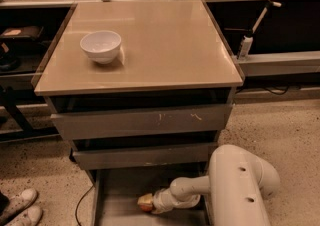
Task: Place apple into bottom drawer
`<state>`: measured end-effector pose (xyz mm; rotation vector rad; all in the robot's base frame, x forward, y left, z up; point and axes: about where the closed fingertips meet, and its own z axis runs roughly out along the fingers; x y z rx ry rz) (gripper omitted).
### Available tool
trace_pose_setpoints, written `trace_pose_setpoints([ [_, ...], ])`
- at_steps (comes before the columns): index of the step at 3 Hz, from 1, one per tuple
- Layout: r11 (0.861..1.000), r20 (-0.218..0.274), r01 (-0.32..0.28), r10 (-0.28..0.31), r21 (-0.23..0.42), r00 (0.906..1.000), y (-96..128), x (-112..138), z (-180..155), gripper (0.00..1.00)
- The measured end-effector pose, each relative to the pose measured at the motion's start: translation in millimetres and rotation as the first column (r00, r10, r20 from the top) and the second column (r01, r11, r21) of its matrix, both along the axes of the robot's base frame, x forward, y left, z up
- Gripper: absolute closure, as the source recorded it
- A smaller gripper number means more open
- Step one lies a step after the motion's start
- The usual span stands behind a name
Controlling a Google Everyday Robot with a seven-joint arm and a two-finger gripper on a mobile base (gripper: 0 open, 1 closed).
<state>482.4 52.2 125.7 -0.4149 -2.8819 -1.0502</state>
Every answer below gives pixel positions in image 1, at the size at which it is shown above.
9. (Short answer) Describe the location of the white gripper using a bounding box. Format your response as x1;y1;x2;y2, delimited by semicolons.
137;189;174;214

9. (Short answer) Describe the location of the white sneaker upper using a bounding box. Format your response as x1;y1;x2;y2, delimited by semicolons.
0;188;38;226

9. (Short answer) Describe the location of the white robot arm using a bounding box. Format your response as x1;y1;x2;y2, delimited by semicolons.
137;145;280;226

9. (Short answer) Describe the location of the bottom grey drawer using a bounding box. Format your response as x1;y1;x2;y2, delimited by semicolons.
92;163;211;226

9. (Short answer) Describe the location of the red apple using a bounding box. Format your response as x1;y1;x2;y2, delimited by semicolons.
139;204;153;212

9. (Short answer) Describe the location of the grey drawer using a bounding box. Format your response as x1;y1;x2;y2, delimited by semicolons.
51;104;232;140
92;163;211;226
73;142;217;170

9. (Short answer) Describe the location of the white sneaker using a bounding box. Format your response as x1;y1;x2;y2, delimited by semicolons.
5;205;43;226
0;188;38;226

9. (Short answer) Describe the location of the dark flat box on shelf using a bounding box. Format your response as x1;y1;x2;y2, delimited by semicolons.
0;26;43;40

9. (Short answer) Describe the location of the black floor cable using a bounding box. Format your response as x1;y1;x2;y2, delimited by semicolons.
74;184;96;226

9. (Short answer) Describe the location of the grey drawer cabinet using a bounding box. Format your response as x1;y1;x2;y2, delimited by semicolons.
31;0;245;226

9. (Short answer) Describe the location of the white sneaker lower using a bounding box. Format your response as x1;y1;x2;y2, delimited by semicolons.
5;205;43;226

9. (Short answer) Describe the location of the white ceramic bowl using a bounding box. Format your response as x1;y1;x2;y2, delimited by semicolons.
80;31;122;64

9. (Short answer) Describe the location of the middle grey drawer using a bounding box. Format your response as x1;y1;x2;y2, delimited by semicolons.
73;142;217;170

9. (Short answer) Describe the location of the white bottle with nozzle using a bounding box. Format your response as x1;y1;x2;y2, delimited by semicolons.
237;1;282;60

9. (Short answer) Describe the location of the top grey drawer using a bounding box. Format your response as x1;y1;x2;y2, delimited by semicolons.
51;104;232;140

